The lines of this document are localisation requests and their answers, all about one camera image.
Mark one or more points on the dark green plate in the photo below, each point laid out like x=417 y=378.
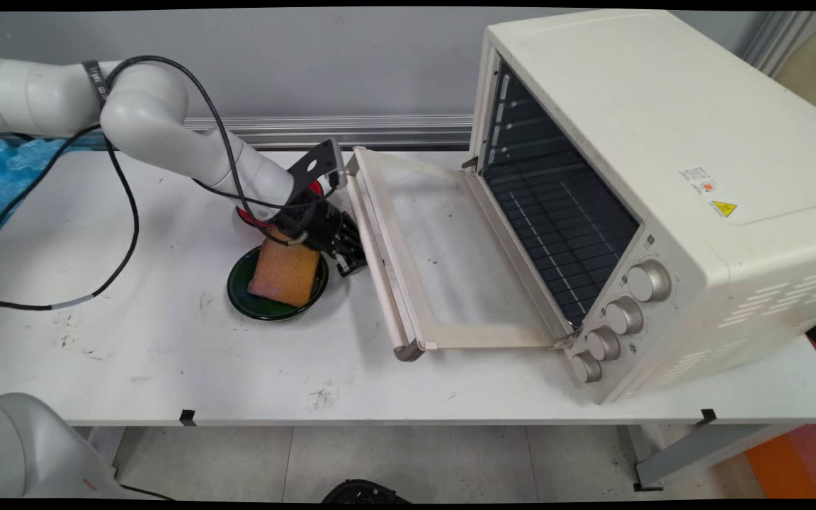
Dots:
x=241 y=290

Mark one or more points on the brown bread slice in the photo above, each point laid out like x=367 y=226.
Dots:
x=284 y=273

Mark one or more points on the cream glass oven door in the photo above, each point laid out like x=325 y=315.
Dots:
x=443 y=248

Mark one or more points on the orange floor mat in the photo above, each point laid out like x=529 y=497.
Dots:
x=790 y=467

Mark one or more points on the red bowl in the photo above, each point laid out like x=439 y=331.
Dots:
x=246 y=214

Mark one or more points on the long aluminium wall rail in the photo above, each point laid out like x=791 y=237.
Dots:
x=380 y=132

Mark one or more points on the ribbed aluminium corner profile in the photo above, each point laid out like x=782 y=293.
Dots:
x=776 y=39

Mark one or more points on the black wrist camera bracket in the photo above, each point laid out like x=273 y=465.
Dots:
x=316 y=170

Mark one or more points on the black round floor object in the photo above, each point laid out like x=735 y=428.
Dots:
x=364 y=492

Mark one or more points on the black table edge clip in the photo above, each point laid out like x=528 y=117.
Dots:
x=188 y=417
x=708 y=416

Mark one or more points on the blue foam padding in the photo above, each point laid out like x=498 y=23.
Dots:
x=4 y=177

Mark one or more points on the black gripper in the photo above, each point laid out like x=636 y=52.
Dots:
x=312 y=225

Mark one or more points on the white orange label sticker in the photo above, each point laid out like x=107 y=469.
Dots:
x=700 y=178

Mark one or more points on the grey table leg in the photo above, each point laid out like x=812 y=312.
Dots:
x=698 y=453

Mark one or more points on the cream toaster oven body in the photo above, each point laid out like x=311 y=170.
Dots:
x=663 y=127

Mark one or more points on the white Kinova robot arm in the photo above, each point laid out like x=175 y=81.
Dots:
x=146 y=120

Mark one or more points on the large silver oven knob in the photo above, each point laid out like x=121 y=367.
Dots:
x=649 y=280

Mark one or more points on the yellow warning sticker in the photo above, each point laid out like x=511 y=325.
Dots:
x=723 y=208

